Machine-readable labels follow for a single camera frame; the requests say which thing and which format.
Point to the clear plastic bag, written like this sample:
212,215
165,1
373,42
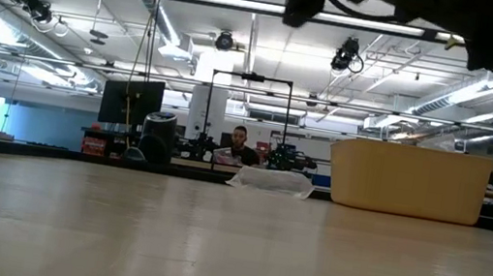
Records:
272,181

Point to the yellow plastic bin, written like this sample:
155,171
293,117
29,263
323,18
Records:
409,182

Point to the background black robot arm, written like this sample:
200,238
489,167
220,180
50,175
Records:
198,145
290,158

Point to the person reading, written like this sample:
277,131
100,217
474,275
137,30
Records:
240,149

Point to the large black monitor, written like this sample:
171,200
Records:
132,101

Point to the red boxes stack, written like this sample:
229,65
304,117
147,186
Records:
93,145

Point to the black ceiling camera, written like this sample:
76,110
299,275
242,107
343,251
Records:
224,41
31,3
346,55

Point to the black background rig frame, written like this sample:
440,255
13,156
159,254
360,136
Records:
253,77

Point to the black aluminium table frame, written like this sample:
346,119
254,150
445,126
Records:
29,150

